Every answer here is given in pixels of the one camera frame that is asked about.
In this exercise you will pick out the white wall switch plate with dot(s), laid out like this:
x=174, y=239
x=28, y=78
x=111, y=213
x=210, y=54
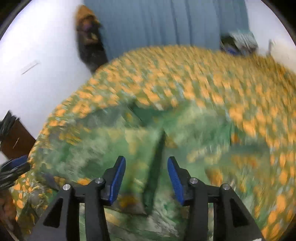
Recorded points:
x=29, y=66

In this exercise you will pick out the green orange leaf pattern quilt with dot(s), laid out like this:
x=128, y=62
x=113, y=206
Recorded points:
x=257, y=92

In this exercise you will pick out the dark brown wooden cabinet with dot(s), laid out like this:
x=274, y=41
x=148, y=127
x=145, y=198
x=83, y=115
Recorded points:
x=16, y=140

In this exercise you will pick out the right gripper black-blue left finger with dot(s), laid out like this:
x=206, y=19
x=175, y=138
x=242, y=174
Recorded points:
x=60, y=221

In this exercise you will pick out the pile of clothes by wall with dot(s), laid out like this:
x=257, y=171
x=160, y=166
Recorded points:
x=241, y=43

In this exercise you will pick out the blue pleated curtain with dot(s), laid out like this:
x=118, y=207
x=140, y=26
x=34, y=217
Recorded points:
x=128, y=25

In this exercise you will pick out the green landscape print padded jacket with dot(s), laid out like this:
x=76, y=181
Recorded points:
x=205, y=141

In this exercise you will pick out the hanging dark coats and bags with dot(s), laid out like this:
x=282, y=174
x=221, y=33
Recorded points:
x=90, y=46

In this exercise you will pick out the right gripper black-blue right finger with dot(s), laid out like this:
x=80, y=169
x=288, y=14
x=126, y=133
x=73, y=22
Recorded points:
x=232, y=220

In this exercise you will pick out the cream pillow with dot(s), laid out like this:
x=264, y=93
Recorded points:
x=283, y=54

